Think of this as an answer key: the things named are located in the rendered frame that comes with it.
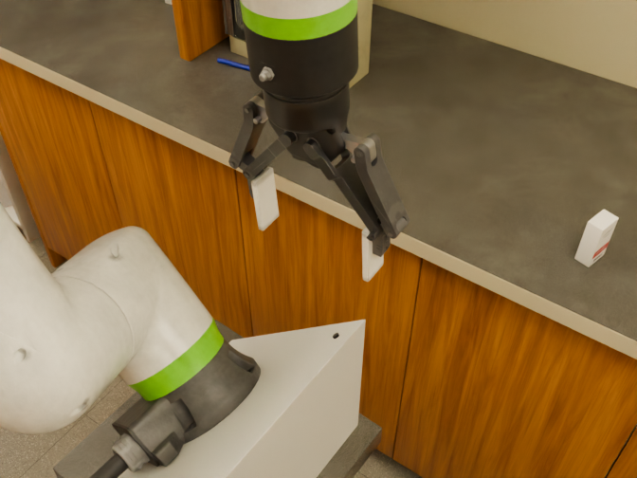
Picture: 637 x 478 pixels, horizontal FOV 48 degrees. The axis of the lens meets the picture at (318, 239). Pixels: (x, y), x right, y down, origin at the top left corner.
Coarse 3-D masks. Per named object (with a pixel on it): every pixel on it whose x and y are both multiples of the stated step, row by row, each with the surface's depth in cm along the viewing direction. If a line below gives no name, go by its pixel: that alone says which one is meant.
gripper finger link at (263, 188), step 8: (272, 168) 75; (256, 176) 74; (264, 176) 74; (272, 176) 76; (256, 184) 74; (264, 184) 75; (272, 184) 76; (256, 192) 74; (264, 192) 76; (272, 192) 77; (256, 200) 75; (264, 200) 76; (272, 200) 78; (256, 208) 76; (264, 208) 77; (272, 208) 78; (264, 216) 78; (272, 216) 79; (264, 224) 78
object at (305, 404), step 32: (256, 352) 98; (288, 352) 90; (320, 352) 83; (352, 352) 85; (256, 384) 87; (288, 384) 81; (320, 384) 81; (352, 384) 91; (256, 416) 78; (288, 416) 77; (320, 416) 86; (352, 416) 97; (192, 448) 82; (224, 448) 76; (256, 448) 73; (288, 448) 81; (320, 448) 91
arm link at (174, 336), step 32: (96, 256) 79; (128, 256) 81; (160, 256) 85; (128, 288) 78; (160, 288) 83; (128, 320) 76; (160, 320) 82; (192, 320) 84; (160, 352) 82; (192, 352) 84; (128, 384) 86; (160, 384) 83
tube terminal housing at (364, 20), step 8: (360, 0) 148; (368, 0) 151; (360, 8) 149; (368, 8) 152; (360, 16) 151; (368, 16) 154; (360, 24) 152; (368, 24) 155; (360, 32) 154; (368, 32) 157; (232, 40) 169; (240, 40) 167; (360, 40) 155; (368, 40) 158; (232, 48) 171; (240, 48) 169; (360, 48) 157; (368, 48) 160; (360, 56) 158; (368, 56) 161; (360, 64) 160; (368, 64) 163; (360, 72) 162; (368, 72) 165; (352, 80) 160
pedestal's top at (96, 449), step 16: (224, 336) 112; (240, 336) 112; (128, 400) 104; (112, 416) 102; (96, 432) 100; (112, 432) 100; (352, 432) 100; (368, 432) 100; (80, 448) 98; (96, 448) 98; (352, 448) 98; (368, 448) 99; (64, 464) 97; (80, 464) 97; (96, 464) 97; (336, 464) 97; (352, 464) 97
